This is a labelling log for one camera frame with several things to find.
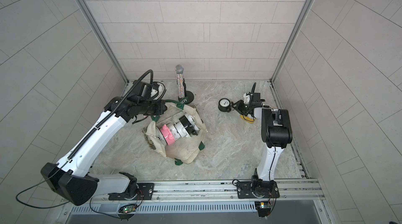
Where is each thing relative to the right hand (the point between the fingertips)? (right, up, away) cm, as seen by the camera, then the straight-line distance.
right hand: (234, 104), depth 101 cm
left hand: (-35, +1, -26) cm, 44 cm away
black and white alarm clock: (-29, -11, -18) cm, 36 cm away
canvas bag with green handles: (-30, -23, -20) cm, 43 cm away
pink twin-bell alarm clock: (-37, -15, -24) cm, 46 cm away
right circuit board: (+8, -44, -33) cm, 55 cm away
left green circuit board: (-50, -41, -37) cm, 74 cm away
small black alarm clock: (-7, -1, -2) cm, 7 cm away
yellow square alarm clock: (+5, -8, -13) cm, 16 cm away
